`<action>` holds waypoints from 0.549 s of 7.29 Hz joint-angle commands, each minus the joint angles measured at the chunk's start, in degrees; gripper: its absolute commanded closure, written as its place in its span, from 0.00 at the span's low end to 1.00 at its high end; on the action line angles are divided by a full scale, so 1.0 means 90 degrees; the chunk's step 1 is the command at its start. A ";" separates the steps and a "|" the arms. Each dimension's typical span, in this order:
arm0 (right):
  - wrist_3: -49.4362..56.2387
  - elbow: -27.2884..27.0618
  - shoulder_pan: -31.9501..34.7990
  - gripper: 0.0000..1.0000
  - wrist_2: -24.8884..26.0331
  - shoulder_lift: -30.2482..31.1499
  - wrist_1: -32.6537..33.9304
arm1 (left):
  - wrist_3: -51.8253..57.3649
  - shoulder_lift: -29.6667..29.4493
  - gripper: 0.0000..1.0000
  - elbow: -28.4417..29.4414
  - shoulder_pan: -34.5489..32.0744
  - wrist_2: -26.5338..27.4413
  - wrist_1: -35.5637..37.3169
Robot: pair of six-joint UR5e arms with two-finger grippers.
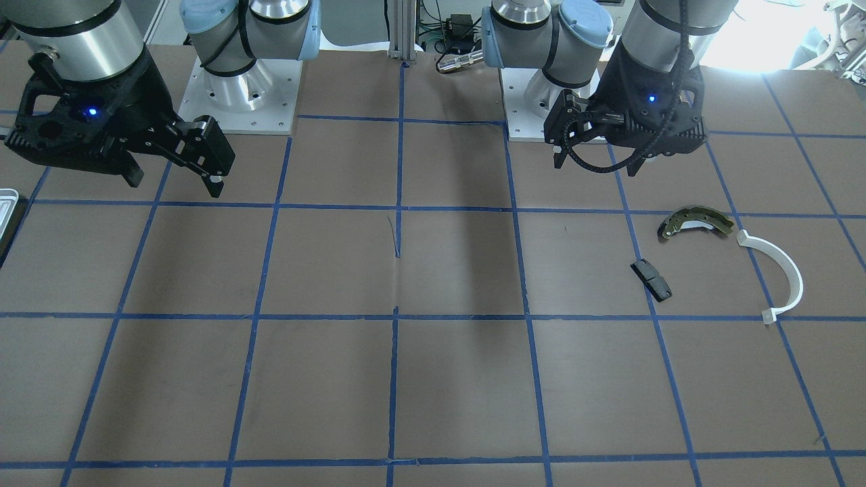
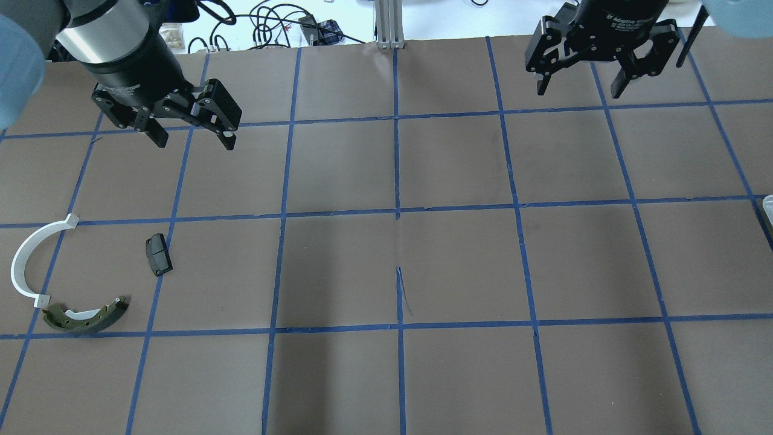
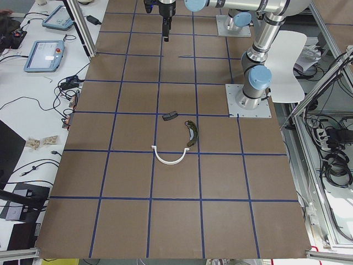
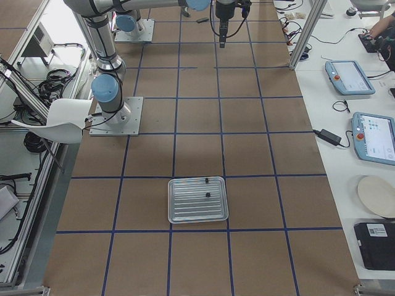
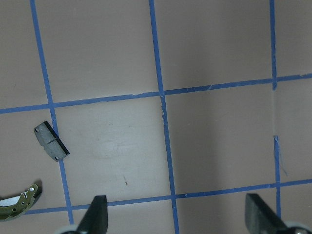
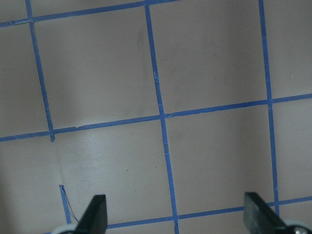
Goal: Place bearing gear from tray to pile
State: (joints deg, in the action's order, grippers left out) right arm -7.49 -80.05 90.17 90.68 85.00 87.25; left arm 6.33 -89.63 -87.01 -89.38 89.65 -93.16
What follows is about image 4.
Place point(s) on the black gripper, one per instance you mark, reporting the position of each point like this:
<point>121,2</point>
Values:
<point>221,10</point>

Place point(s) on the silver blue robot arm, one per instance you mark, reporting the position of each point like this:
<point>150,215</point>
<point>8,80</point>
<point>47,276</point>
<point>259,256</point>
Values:
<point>107,87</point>

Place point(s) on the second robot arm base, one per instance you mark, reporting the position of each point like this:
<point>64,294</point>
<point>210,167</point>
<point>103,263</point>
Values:
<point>131,30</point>

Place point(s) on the ribbed silver metal tray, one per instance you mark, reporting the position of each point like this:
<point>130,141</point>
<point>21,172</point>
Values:
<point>187,201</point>

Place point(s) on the operator hand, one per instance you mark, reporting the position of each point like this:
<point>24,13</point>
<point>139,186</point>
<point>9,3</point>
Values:
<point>377,30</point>

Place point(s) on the dark curved brake shoe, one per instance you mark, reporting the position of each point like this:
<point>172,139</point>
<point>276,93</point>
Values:
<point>185,11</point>

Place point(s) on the upper blue teach pendant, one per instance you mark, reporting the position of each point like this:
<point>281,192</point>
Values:
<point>348,78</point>

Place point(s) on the blue teach pendant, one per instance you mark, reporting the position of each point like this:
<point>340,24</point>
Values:
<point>373,137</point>
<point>348,78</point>

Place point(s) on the black power adapter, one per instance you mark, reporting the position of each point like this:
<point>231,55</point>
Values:
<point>328,137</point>

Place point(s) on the white plastic chair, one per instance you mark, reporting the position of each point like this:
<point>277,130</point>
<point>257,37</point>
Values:
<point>65,121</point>

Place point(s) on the grey metal box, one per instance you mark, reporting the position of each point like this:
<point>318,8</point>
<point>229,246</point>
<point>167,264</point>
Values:
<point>40,45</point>

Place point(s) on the lower blue teach pendant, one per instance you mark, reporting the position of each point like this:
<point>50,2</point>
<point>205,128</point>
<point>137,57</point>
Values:
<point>373,137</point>

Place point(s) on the beige round plate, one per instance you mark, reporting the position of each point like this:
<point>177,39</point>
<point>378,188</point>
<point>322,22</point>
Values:
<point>377,195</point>

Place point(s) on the black laptop case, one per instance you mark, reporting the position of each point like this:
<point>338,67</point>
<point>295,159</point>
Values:
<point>376,245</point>

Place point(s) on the aluminium frame post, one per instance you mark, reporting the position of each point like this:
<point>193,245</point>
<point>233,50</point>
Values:
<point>306,32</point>

